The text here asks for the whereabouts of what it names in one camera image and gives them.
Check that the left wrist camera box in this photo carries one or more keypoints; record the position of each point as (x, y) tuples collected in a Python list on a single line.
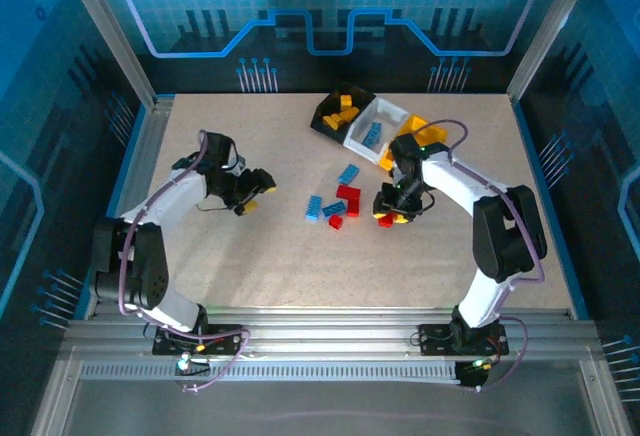
[(217, 148)]

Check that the aluminium side rail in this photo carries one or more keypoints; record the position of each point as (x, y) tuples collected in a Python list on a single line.
[(150, 146)]

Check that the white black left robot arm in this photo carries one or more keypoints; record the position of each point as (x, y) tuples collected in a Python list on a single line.
[(150, 266)]

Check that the yellow plastic bin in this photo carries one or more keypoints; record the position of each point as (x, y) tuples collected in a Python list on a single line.
[(436, 133)]

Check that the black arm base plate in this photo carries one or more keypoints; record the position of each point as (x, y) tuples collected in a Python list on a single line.
[(432, 338), (230, 340)]

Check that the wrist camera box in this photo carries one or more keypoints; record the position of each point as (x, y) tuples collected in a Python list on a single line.
[(217, 148), (404, 148)]

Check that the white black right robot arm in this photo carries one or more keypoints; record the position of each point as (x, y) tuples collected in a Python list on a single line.
[(500, 246)]

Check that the black plastic bin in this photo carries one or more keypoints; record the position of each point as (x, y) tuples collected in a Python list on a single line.
[(362, 98)]

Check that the long yellow lego brick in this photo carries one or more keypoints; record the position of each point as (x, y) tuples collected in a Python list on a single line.
[(328, 123), (351, 114)]

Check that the aluminium front rail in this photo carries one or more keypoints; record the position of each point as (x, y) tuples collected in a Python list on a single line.
[(325, 331)]

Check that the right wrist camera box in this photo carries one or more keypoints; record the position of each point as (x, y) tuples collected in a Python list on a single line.
[(404, 148)]

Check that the small yellow lego brick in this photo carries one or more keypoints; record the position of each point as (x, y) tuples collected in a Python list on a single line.
[(336, 119), (345, 102)]

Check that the aluminium frame post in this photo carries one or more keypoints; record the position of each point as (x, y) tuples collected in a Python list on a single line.
[(107, 31), (550, 31)]

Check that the white plastic bin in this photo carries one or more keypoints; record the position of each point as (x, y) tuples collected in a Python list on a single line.
[(360, 148)]

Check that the aluminium lower frame rail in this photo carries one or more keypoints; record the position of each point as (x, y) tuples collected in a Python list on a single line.
[(55, 401), (605, 401)]

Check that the black controller bracket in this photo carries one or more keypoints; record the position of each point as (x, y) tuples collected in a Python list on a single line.
[(470, 378), (182, 381)]

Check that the light blue lego brick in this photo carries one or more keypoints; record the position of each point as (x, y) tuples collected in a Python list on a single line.
[(314, 208)]

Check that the small red lego brick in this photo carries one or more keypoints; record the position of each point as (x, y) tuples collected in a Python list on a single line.
[(336, 222)]

